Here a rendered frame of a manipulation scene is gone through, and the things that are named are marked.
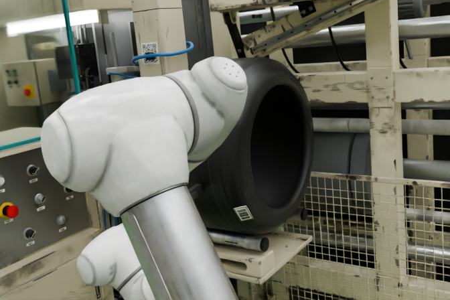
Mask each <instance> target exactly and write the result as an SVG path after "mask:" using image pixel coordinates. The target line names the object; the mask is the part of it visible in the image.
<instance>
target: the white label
mask: <svg viewBox="0 0 450 300"><path fill-rule="evenodd" d="M234 211H235V212H236V214H237V216H238V217H239V219H240V221H245V220H250V219H253V217H252V215H251V213H250V212H249V210H248V208H247V207H246V206H241V207H238V208H234Z"/></svg>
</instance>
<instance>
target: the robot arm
mask: <svg viewBox="0 0 450 300"><path fill-rule="evenodd" d="M247 92H248V84H247V83H246V75H245V73H244V71H243V69H242V68H241V67H240V66H239V65H238V64H237V63H236V62H234V61H232V60H230V59H228V58H222V57H216V56H214V57H211V58H207V59H205V60H202V61H200V62H198V63H196V64H195V65H194V66H193V68H192V69H191V70H190V71H189V70H182V71H179V72H174V73H171V74H166V75H162V76H155V77H140V78H132V79H128V80H122V81H118V82H113V83H110V84H105V85H102V86H98V87H96V88H92V89H90V90H87V91H84V92H81V93H80V94H77V95H76V96H74V97H72V98H71V99H69V100H67V101H66V102H65V103H64V104H63V105H62V106H61V107H60V108H59V109H58V110H56V111H55V112H53V113H52V114H51V115H50V116H49V117H48V118H47V119H46V120H45V121H44V124H43V127H42V131H41V146H42V154H43V158H44V161H45V164H46V167H47V168H48V170H49V172H50V173H51V175H52V176H53V177H54V178H55V179H56V180H57V181H58V182H59V183H60V184H61V185H62V186H64V187H66V188H69V189H71V190H74V191H76V192H86V191H88V192H89V193H90V194H91V195H92V196H93V197H94V198H95V199H96V200H97V201H98V202H99V203H100V204H101V205H102V207H103V208H104V209H105V210H106V211H107V212H108V213H110V214H112V215H113V216H114V217H119V216H120V217H121V219H122V223H121V224H119V225H118V226H113V227H112V228H109V229H108V230H106V231H104V232H103V233H101V234H100V235H98V236H97V237H96V238H95V239H94V240H92V241H91V242H90V243H89V244H88V245H87V246H86V247H85V248H84V250H83V251H82V252H81V254H80V256H79V257H78V259H77V261H76V268H77V271H78V274H79V275H80V278H81V279H82V280H83V281H84V282H85V283H86V284H87V285H90V286H103V285H106V284H109V285H111V286H112V287H114V288H115V289H116V290H117V291H118V292H119V293H120V294H121V296H122V297H123V299H124V300H239V299H238V297H237V295H236V293H235V290H234V288H233V286H232V284H231V282H230V279H229V278H228V275H227V273H226V271H225V269H224V266H223V264H222V262H221V260H220V257H219V256H218V253H217V252H216V249H215V247H214V245H213V243H212V240H211V238H210V236H209V234H208V231H207V230H206V227H205V226H204V223H203V221H202V219H201V217H200V214H199V212H198V210H197V208H196V205H195V203H194V199H196V198H197V197H198V196H199V195H201V194H202V193H203V191H202V186H201V184H200V183H197V184H196V185H194V186H192V187H191V188H190V189H188V188H187V186H186V185H187V184H188V181H189V174H190V172H191V171H192V170H193V169H194V168H196V167H197V166H198V165H199V164H201V163H202V162H204V161H205V160H207V158H208V157H209V156H210V155H211V154H212V153H213V152H214V151H215V150H216V149H217V148H218V147H219V146H221V144H222V143H223V142H224V141H225V139H226V138H227V136H229V134H230V132H231V131H232V129H233V128H234V127H235V125H236V123H237V122H238V120H239V118H240V116H241V114H242V112H243V109H244V105H245V102H246V97H247Z"/></svg>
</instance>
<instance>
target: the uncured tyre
mask: <svg viewBox="0 0 450 300"><path fill-rule="evenodd" d="M230 60H232V61H234V62H236V63H237V64H238V65H239V66H240V67H241V68H242V69H243V71H244V73H245V75H246V83H247V84H248V92H247V97H246V102H245V105H244V109H243V112H242V114H241V116H240V118H239V120H238V122H237V123H236V125H235V127H234V128H233V129H232V131H231V132H230V134H229V136H227V138H226V139H225V141H224V142H223V143H222V144H221V146H219V147H218V148H217V149H216V150H215V151H214V152H213V153H212V154H211V155H210V156H209V157H208V158H207V160H205V161H204V162H202V163H201V164H199V165H198V166H197V167H196V168H194V169H193V170H192V171H191V172H190V174H189V181H188V184H187V185H186V186H187V188H188V189H190V188H191V187H192V186H194V185H196V184H197V183H200V184H201V186H202V191H203V193H202V194H201V195H199V196H198V197H197V198H196V199H194V203H195V205H196V208H197V210H198V212H199V214H200V217H201V219H202V221H203V223H204V226H205V227H207V228H214V229H219V230H226V231H231V232H238V233H243V234H251V235H257V234H266V233H269V232H272V231H274V230H276V229H277V228H278V227H279V226H281V225H282V224H283V223H284V222H285V221H286V220H288V219H289V218H290V217H291V216H292V215H293V214H294V212H295V211H296V209H297V208H298V207H299V204H300V203H301V201H302V199H303V196H304V195H305V192H306V189H307V186H308V183H309V178H310V175H311V169H312V165H313V152H314V130H313V118H312V114H311V108H310V105H309V101H308V98H307V95H306V93H305V91H304V89H303V87H302V85H301V83H300V82H299V81H298V79H297V78H296V77H295V76H294V75H293V74H292V73H291V71H290V70H289V69H288V68H287V67H286V66H285V65H283V64H282V63H280V62H278V61H276V60H273V59H270V58H265V57H253V58H233V59H230ZM241 206H246V207H247V208H248V210H249V212H250V213H251V215H252V217H253V219H250V220H245V221H240V219H239V217H238V216H237V214H236V212H235V211H234V208H238V207H241Z"/></svg>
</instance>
